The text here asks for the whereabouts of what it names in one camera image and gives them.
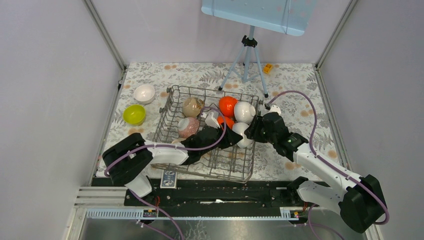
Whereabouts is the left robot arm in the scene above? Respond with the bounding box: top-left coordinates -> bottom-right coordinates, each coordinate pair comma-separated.
102,126 -> 243,206

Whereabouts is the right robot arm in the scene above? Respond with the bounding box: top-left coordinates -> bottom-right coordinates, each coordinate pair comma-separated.
244,112 -> 388,234

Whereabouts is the yellow-green bowl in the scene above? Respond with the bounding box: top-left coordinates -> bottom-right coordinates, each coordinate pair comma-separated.
122,104 -> 146,126

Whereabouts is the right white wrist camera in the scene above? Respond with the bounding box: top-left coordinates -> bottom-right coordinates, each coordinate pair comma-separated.
264,104 -> 282,116

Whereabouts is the far orange bowl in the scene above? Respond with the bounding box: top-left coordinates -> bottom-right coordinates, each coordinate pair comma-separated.
218,96 -> 238,118

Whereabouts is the beige patterned bowl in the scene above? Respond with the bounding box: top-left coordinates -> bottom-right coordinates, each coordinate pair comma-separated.
171,137 -> 186,144
182,97 -> 205,118

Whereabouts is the pink patterned bowl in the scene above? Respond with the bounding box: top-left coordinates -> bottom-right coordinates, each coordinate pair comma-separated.
177,117 -> 200,138

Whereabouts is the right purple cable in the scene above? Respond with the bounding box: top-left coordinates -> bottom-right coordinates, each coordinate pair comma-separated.
264,90 -> 391,226

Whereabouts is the near beige patterned bowl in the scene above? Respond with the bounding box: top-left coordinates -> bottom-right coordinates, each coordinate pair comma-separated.
171,137 -> 186,144

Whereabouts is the near orange bowl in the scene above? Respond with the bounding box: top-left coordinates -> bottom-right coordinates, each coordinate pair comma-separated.
217,116 -> 235,130

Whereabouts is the grey wire dish rack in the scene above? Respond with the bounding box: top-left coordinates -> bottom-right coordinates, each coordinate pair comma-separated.
152,85 -> 263,183

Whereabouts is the light blue board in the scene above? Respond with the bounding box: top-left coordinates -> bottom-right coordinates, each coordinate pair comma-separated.
201,0 -> 317,37

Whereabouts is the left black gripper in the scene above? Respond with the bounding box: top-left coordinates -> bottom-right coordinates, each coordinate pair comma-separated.
200,122 -> 243,156

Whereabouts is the white ribbed bowl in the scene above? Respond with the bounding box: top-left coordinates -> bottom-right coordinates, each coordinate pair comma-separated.
233,101 -> 256,125
232,122 -> 253,148

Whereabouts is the orange bowl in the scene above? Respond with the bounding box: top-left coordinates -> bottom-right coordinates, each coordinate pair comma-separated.
218,96 -> 238,118
217,116 -> 235,130

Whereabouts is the far beige patterned bowl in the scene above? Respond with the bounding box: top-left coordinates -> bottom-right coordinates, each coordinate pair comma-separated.
182,97 -> 205,118

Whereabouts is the light blue tripod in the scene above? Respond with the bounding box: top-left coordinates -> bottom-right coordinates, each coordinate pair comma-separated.
218,25 -> 269,98

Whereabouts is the floral tablecloth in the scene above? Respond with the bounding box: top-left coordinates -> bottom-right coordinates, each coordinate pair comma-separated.
104,62 -> 340,181

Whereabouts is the orange toy block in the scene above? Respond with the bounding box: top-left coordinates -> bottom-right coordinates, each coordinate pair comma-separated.
262,63 -> 274,75

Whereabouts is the blue playing card box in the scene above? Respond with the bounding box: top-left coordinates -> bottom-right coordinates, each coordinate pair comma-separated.
159,170 -> 178,189

